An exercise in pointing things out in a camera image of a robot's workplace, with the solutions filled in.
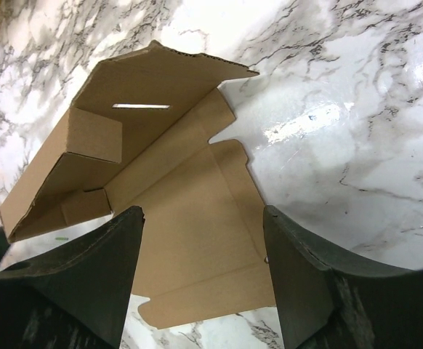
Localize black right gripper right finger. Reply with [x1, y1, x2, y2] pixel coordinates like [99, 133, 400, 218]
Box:
[263, 206, 423, 348]

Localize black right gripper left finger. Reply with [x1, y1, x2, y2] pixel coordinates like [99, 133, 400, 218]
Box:
[0, 206, 145, 348]

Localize brown cardboard box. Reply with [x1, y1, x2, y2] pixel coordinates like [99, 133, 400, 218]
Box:
[0, 41, 275, 329]

